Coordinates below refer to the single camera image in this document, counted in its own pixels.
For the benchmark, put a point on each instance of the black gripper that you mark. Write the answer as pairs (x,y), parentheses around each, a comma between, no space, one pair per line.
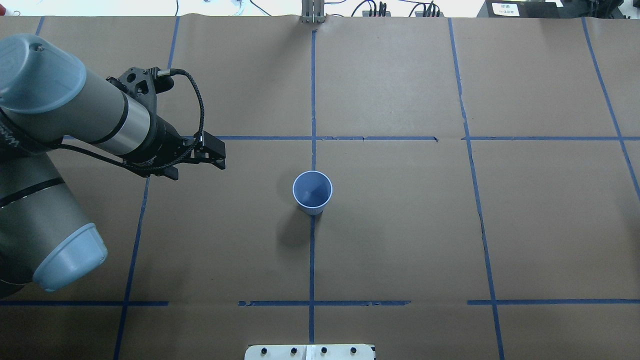
(163,142)

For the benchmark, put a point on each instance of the blue plastic cup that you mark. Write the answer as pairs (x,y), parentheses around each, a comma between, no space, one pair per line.
(312,191)

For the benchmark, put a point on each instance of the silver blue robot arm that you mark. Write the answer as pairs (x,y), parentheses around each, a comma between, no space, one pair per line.
(51,101)

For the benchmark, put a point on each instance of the black box with label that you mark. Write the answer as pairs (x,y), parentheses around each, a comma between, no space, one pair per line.
(525,9)

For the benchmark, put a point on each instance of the aluminium frame post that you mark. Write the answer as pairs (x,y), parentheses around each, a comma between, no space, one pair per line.
(313,11)

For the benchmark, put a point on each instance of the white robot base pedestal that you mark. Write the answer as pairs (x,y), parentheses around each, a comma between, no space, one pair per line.
(340,351)

